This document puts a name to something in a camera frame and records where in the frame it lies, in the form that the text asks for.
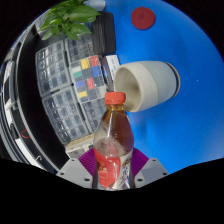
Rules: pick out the clear organizer with coloured parts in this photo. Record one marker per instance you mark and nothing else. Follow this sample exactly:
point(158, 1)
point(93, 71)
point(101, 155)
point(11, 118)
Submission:
point(88, 76)

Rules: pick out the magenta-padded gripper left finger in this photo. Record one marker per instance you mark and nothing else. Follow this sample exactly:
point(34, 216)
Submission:
point(73, 171)

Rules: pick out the grey ceramic mug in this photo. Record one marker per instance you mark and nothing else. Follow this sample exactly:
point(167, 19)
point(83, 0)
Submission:
point(153, 83)

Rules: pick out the green potted plant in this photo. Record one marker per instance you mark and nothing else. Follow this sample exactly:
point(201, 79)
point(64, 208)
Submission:
point(68, 20)

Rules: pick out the black flat case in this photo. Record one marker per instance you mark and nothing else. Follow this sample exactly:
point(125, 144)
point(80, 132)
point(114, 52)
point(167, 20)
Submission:
point(104, 33)

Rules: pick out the dark grey shelf unit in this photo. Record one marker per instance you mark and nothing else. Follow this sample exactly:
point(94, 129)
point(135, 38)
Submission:
point(23, 110)

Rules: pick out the flat round red coaster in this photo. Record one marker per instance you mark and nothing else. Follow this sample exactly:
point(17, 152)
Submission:
point(143, 18)

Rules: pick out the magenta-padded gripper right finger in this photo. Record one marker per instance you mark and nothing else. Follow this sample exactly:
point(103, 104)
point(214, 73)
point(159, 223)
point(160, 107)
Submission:
point(151, 171)

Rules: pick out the clear red-capped drink bottle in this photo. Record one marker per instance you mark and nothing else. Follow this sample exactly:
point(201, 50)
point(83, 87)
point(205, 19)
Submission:
point(111, 150)

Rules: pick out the black box with white label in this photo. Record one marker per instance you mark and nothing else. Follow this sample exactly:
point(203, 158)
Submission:
point(111, 68)

